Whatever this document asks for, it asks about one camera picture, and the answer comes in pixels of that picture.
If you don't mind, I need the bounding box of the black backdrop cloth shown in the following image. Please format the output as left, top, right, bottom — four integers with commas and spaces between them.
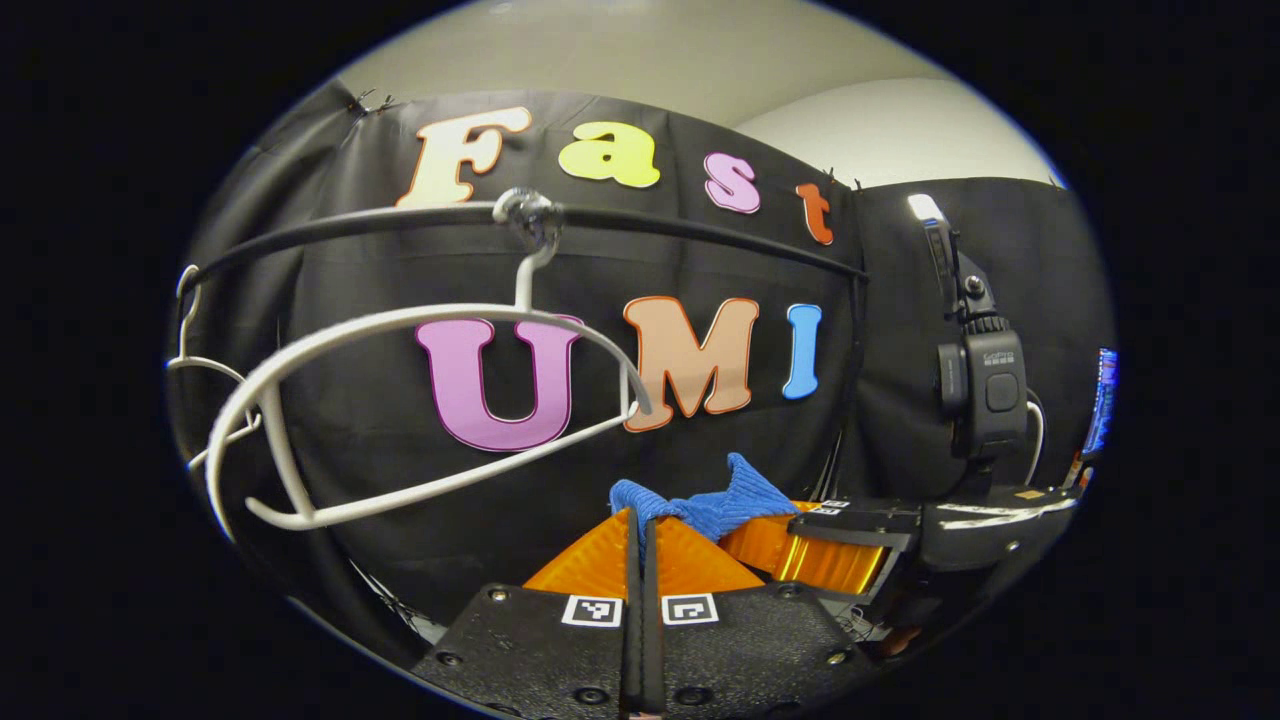
170, 88, 1117, 673

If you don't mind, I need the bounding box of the blue corduroy jacket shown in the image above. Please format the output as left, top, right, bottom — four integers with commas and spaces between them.
609, 452, 801, 563

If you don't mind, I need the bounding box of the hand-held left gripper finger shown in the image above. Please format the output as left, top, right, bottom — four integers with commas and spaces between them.
412, 508, 644, 720
645, 516, 882, 717

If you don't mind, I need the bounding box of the black clothes rack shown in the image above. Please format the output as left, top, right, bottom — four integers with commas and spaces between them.
175, 200, 871, 501

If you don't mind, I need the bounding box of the white plastic hanger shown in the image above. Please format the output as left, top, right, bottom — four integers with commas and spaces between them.
165, 264, 264, 473
204, 188, 654, 532

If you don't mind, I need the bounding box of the blue lit screen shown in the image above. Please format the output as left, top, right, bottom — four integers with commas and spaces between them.
1084, 347, 1120, 463

